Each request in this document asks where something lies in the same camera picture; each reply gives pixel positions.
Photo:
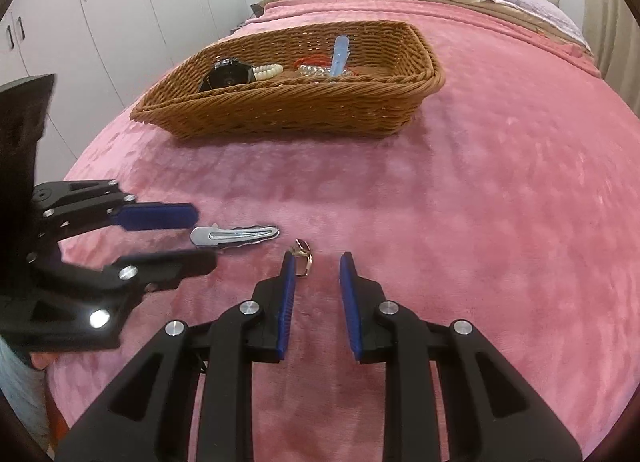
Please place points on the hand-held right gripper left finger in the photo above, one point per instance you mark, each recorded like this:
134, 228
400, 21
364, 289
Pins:
286, 307

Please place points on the person's grey clothing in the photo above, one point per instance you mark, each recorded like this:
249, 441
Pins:
20, 392

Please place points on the black wrist watch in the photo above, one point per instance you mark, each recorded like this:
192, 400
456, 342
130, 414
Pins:
227, 73

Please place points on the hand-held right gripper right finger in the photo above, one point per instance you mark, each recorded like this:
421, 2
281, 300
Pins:
350, 307

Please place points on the beige curtain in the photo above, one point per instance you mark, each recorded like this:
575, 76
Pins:
615, 32

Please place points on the silver metal hair clip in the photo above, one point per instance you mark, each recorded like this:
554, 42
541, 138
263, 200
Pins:
210, 236

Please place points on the lavender pillow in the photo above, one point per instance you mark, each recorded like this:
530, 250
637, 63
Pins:
525, 2

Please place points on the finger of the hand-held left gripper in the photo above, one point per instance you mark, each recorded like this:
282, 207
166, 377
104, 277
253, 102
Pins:
160, 216
170, 264

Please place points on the brown wicker basket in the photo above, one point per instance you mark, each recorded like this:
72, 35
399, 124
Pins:
300, 107

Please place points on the pink fleece blanket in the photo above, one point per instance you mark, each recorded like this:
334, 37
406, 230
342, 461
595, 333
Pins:
475, 217

